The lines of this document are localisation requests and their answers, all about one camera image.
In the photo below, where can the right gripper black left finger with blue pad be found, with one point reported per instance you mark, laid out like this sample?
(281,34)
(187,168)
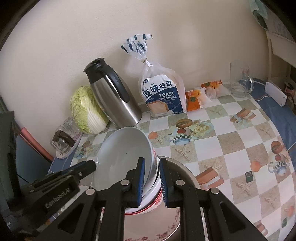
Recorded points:
(99,215)

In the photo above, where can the checkered patterned tablecloth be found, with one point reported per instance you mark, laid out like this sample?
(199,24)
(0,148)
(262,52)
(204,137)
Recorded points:
(248,144)

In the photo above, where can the white rectangular box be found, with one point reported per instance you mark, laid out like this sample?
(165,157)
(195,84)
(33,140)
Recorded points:
(274,92)

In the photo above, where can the orange snack packet right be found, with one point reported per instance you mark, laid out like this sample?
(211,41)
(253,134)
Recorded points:
(215,89)

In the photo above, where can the floral pink plate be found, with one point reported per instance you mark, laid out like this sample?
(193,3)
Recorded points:
(158,224)

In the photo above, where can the white wooden chair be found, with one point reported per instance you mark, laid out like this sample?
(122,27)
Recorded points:
(284,49)

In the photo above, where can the clear glass cup back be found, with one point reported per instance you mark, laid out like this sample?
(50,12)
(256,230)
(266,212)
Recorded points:
(71,127)

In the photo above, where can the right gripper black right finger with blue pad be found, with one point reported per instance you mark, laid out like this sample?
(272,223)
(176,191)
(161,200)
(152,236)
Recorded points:
(204,215)

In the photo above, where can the clear glass cup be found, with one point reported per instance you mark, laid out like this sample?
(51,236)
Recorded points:
(71,127)
(61,140)

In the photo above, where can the pale grey shallow bowl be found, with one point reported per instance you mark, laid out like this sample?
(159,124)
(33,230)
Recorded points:
(119,153)

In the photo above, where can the orange snack packet left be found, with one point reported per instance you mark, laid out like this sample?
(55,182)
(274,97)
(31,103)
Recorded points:
(196,99)

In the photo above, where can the clear glass cup front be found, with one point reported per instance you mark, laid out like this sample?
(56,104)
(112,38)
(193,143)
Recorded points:
(61,140)

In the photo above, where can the toast bread bag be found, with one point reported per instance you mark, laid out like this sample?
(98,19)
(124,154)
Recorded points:
(162,89)

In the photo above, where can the orange snack packet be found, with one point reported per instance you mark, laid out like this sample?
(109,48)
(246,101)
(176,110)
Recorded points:
(196,99)
(215,89)

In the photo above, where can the steel thermos jug black handle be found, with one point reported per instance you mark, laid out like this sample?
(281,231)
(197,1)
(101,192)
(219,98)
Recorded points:
(112,94)

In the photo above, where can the clear glass mug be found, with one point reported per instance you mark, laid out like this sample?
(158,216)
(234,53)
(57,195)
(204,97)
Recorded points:
(241,83)

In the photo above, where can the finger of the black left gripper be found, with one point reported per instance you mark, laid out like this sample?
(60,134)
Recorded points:
(81,169)

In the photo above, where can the white bowl red floral rim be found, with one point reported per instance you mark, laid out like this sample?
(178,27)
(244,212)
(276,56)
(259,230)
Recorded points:
(150,198)

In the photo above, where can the napa cabbage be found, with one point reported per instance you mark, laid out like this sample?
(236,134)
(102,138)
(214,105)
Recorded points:
(86,113)

